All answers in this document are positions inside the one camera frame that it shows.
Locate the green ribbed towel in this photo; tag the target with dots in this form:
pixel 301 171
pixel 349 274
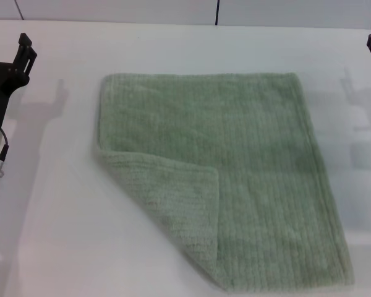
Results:
pixel 235 154

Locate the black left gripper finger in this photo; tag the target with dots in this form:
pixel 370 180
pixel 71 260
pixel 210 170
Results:
pixel 24 58

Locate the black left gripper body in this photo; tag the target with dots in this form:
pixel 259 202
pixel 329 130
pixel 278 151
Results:
pixel 0 80

